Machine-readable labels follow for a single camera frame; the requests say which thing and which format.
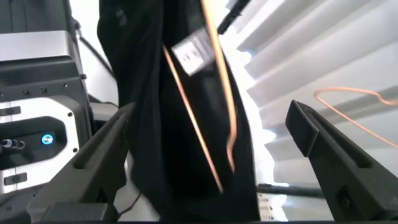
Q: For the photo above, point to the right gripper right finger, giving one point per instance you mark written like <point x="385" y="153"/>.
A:
<point x="357" y="186"/>

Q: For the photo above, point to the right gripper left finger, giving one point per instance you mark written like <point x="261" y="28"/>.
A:
<point x="84" y="174"/>

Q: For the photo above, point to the black t-shirt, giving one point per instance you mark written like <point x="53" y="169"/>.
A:
<point x="149" y="93"/>

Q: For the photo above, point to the pink clothes hanger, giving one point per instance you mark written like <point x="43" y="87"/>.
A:
<point x="348" y="89"/>
<point x="223" y="71"/>

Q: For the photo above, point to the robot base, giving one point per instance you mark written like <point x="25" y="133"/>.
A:
<point x="37" y="77"/>

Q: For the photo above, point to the white laundry basket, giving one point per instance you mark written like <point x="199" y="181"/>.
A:
<point x="265" y="207"/>

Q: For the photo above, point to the white curtain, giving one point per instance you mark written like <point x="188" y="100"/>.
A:
<point x="311" y="46"/>

